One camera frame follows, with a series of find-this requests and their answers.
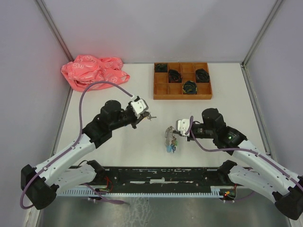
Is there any pink plastic bag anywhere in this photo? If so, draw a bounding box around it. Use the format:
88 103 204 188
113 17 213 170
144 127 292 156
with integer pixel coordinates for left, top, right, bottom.
61 55 130 92

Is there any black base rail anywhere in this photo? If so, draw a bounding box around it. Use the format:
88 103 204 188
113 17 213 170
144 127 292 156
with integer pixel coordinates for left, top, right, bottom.
78 166 247 190

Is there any metal key organiser disc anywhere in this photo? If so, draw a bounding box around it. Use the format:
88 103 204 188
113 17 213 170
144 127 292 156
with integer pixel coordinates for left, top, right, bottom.
164 126 178 153

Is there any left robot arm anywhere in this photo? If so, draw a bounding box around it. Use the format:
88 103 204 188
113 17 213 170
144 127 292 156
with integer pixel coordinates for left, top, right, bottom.
20 97 150 210

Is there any blue yellow rolled band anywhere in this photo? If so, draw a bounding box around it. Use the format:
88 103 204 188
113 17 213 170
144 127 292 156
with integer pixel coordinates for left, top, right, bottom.
182 80 197 95

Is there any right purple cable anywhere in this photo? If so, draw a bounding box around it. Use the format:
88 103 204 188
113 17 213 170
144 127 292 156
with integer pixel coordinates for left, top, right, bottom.
188 115 303 203

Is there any grey cable duct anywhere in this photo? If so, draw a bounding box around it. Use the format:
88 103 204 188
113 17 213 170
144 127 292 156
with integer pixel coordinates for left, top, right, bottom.
56 186 225 197

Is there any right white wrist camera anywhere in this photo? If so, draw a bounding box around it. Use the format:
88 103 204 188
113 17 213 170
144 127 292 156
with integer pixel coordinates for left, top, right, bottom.
176 119 193 137

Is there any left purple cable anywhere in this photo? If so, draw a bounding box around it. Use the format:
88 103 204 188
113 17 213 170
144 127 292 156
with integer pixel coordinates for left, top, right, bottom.
20 80 135 209

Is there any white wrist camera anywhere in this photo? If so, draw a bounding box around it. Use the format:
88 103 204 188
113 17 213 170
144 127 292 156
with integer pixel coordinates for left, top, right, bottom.
130 95 149 116
176 119 193 137

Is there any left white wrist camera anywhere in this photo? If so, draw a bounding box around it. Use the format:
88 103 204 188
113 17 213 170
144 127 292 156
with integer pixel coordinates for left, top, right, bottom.
130 95 149 116

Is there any black rolled band centre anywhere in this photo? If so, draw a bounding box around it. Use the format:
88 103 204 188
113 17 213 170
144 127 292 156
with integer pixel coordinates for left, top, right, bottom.
168 69 182 83

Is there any black rolled band right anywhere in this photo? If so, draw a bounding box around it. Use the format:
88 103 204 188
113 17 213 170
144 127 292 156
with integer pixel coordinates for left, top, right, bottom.
195 69 210 83

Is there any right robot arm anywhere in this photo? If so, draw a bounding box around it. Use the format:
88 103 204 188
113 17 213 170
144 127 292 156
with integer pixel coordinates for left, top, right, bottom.
175 108 303 220

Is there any purple cable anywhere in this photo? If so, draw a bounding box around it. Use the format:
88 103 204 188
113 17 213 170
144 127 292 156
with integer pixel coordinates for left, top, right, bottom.
188 115 303 203
20 80 135 209

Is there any black rolled band top-left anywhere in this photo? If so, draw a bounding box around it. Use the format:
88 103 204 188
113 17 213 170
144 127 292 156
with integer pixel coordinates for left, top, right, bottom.
154 63 168 73

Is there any wooden compartment tray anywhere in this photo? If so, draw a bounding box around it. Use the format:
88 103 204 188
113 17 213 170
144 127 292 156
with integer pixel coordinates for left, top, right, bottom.
153 62 213 100

